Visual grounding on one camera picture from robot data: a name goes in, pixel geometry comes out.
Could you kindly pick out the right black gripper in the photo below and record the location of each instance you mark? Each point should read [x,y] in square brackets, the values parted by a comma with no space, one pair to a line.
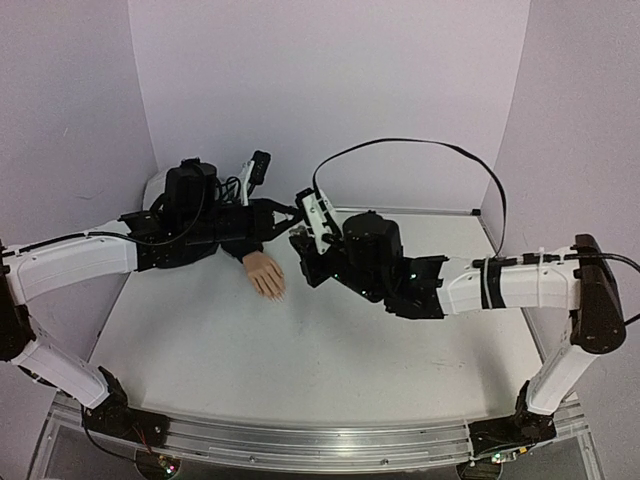
[310,253]

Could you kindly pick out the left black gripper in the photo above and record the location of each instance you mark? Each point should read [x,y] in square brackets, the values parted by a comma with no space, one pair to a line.
[260,233]

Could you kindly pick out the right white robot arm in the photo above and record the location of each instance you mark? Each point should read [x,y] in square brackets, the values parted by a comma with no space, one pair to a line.
[367,257]

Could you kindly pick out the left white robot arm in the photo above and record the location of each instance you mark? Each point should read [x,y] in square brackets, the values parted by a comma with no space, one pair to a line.
[186,219]

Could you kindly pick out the mannequin hand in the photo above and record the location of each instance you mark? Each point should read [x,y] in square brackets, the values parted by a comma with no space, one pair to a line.
[265,275]

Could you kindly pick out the grey and black jacket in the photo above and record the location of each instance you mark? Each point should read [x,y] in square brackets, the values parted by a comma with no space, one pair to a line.
[155,187]

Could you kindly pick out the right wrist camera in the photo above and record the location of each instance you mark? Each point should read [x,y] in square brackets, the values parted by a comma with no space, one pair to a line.
[320,218]

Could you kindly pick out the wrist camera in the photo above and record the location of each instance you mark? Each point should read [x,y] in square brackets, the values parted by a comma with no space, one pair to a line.
[320,218]
[252,174]

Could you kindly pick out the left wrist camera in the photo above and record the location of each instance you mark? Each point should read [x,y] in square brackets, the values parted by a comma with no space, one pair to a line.
[252,174]

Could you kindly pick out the aluminium front rail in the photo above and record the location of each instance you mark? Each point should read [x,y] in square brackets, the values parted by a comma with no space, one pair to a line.
[319,449]

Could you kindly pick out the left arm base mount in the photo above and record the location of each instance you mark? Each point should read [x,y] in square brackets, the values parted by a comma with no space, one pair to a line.
[115,418]

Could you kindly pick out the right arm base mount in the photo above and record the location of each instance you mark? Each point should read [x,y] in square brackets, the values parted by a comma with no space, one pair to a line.
[520,429]

